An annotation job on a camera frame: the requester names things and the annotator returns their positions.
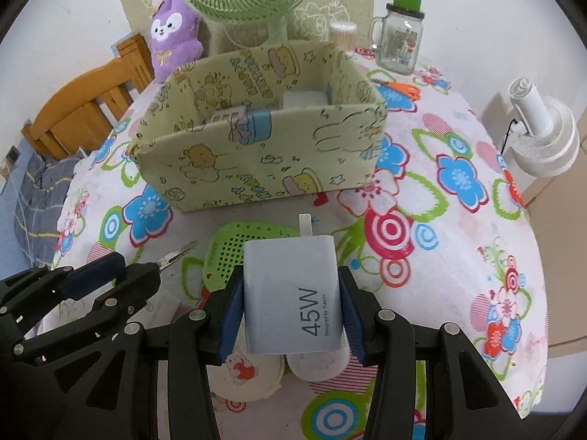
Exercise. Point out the grey plaid cloth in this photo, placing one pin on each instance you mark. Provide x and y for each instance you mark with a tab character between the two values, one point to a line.
40	201

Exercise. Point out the white 45W charger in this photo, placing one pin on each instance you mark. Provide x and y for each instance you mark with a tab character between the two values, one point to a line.
291	293

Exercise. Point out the wooden chair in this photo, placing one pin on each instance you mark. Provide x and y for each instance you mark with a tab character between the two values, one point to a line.
77	115

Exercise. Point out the glass mason jar mug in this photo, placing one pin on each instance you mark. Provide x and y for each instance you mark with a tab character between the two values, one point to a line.
396	38

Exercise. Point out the beige cartoon board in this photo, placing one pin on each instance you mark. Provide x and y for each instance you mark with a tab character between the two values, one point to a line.
309	21

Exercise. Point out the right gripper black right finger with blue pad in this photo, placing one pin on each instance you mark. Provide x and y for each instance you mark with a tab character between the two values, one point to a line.
464	398

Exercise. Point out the round white cartoon lid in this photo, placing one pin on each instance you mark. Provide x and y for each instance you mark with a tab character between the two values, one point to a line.
245	377

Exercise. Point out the cotton swab container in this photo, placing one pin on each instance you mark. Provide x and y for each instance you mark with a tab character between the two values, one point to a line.
343	35

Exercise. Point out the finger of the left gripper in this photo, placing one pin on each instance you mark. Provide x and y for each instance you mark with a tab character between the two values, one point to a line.
30	295
133	288

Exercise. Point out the grey remote control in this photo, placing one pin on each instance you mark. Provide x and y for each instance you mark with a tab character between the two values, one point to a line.
231	115

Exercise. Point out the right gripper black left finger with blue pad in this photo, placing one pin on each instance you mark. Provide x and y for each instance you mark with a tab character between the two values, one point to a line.
200	339

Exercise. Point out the white standing fan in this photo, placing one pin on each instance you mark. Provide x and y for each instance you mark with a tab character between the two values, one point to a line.
548	143

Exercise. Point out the white oval pebble object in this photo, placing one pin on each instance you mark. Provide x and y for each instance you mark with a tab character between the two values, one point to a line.
317	367

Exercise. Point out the floral tablecloth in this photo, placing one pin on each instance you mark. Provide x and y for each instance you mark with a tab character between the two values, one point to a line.
438	234

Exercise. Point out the small metal pliers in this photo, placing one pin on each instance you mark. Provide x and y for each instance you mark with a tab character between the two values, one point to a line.
172	257

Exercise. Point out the green perforated panda case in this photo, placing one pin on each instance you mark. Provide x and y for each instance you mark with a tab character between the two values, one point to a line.
226	250

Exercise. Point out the translucent grey plastic case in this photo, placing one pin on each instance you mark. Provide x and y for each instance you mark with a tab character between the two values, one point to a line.
303	99

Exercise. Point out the purple plush toy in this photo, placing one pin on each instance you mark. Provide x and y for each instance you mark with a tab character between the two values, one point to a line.
174	39

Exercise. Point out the orange handled scissors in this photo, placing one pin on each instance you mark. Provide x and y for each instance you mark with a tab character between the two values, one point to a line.
411	92

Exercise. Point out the yellow cartoon fabric storage box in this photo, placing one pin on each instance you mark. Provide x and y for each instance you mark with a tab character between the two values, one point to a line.
273	152

